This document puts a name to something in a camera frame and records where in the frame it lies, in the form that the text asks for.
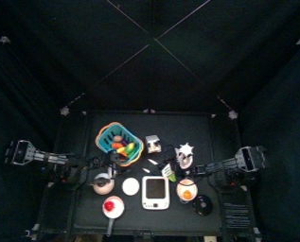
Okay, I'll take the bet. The white spiky toy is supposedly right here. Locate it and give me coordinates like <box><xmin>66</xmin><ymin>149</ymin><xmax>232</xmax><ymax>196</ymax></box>
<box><xmin>177</xmin><ymin>142</ymin><xmax>195</xmax><ymax>156</ymax></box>

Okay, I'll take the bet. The white block sharpener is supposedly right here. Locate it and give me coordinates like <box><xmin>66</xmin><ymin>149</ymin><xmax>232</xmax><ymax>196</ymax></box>
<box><xmin>145</xmin><ymin>134</ymin><xmax>163</xmax><ymax>154</ymax></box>

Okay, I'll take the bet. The red toy strawberry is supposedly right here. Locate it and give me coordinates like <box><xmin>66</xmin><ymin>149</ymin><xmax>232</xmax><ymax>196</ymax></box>
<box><xmin>103</xmin><ymin>200</ymin><xmax>116</xmax><ymax>213</ymax></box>

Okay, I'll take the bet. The black round disc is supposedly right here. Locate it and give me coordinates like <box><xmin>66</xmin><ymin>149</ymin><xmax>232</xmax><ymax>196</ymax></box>
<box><xmin>191</xmin><ymin>194</ymin><xmax>214</xmax><ymax>217</ymax></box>

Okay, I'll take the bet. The white round plate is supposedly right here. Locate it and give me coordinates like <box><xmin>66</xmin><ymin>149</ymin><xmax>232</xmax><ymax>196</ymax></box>
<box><xmin>120</xmin><ymin>177</ymin><xmax>141</xmax><ymax>197</ymax></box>

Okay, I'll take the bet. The teal basket with orange rim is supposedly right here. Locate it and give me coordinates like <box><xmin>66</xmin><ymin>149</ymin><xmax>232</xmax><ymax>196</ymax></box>
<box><xmin>94</xmin><ymin>121</ymin><xmax>146</xmax><ymax>167</ymax></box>

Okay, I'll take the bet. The white pink bowl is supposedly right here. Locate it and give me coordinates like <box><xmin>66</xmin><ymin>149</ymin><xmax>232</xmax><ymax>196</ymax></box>
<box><xmin>175</xmin><ymin>153</ymin><xmax>195</xmax><ymax>170</ymax></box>

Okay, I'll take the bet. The green white toy vegetable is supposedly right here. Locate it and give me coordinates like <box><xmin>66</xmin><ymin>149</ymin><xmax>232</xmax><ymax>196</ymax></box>
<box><xmin>161</xmin><ymin>163</ymin><xmax>177</xmax><ymax>183</ymax></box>

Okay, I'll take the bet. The white toy frying pan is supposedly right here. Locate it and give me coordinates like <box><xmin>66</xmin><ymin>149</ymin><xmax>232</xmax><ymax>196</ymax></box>
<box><xmin>102</xmin><ymin>195</ymin><xmax>127</xmax><ymax>238</ymax></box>

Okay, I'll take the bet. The white toy tablet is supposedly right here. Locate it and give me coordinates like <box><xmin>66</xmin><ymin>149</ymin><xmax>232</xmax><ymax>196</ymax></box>
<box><xmin>139</xmin><ymin>175</ymin><xmax>173</xmax><ymax>212</ymax></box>

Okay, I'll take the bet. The white cup with orange content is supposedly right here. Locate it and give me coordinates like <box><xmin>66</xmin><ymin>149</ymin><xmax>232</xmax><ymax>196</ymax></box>
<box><xmin>174</xmin><ymin>178</ymin><xmax>198</xmax><ymax>202</ymax></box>

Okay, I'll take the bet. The yellow green toy corn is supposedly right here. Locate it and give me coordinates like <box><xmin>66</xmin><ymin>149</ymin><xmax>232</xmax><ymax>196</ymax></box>
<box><xmin>115</xmin><ymin>142</ymin><xmax>137</xmax><ymax>155</ymax></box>

